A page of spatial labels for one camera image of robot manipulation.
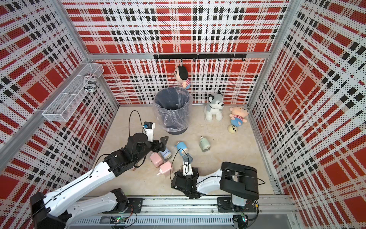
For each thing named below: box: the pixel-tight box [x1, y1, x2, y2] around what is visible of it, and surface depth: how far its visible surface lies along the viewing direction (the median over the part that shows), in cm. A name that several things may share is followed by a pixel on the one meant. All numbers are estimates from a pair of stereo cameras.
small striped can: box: [83, 72, 98, 93], surface depth 80 cm
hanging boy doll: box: [173, 65, 191, 90], surface depth 94 cm
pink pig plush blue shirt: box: [229, 105, 249, 127], surface depth 108 cm
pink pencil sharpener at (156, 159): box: [149, 152, 164, 168], surface depth 85 cm
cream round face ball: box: [227, 124, 238, 134], surface depth 104 cm
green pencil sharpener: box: [199, 136, 211, 153], surface depth 92 cm
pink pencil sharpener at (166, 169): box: [159, 161, 173, 177], surface depth 82 cm
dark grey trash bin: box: [152, 86, 193, 136], surface depth 93 cm
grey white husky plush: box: [203, 90, 225, 122], surface depth 103 cm
